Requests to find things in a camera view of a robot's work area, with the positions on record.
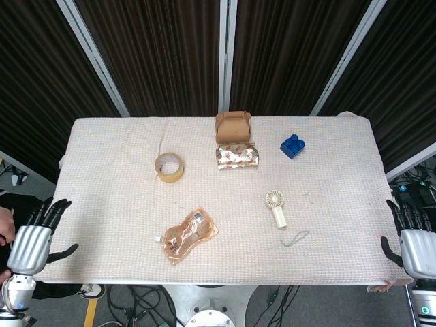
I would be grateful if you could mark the blue toy building block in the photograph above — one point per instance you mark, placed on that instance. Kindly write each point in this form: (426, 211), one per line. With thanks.
(293, 145)

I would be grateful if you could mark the gold foil snack packet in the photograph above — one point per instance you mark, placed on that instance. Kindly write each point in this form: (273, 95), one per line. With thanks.
(237, 155)

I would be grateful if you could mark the white handheld fan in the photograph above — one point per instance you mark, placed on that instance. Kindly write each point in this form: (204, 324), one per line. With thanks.
(276, 209)

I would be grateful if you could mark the white partition frame post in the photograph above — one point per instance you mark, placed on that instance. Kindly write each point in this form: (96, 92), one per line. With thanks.
(347, 56)
(227, 56)
(92, 56)

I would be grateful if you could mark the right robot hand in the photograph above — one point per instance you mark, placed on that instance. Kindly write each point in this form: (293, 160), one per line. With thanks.
(417, 250)

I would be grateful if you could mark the white waffle table cloth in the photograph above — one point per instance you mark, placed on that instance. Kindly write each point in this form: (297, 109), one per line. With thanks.
(218, 204)

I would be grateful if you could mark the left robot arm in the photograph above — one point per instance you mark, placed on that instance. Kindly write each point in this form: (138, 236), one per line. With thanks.
(15, 294)

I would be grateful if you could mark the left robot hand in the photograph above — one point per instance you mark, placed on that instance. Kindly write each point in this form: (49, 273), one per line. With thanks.
(29, 243)

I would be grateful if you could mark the orange liquid refill pouch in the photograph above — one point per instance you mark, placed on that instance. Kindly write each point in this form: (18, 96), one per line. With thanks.
(187, 236)

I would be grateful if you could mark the yellow packing tape roll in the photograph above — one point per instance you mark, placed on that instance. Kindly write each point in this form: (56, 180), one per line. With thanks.
(169, 167)

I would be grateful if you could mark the yellow floor tape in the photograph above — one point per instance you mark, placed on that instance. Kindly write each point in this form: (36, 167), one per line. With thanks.
(90, 313)

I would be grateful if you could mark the brown cardboard carry box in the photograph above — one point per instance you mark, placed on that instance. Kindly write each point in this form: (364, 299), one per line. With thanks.
(233, 129)

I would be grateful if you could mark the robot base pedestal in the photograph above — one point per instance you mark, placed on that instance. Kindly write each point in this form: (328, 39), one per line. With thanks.
(213, 304)

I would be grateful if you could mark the person in black clothes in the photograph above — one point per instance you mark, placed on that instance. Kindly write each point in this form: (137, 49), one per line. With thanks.
(17, 221)

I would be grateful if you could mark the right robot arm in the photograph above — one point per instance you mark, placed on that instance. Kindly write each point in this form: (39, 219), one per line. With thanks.
(424, 303)

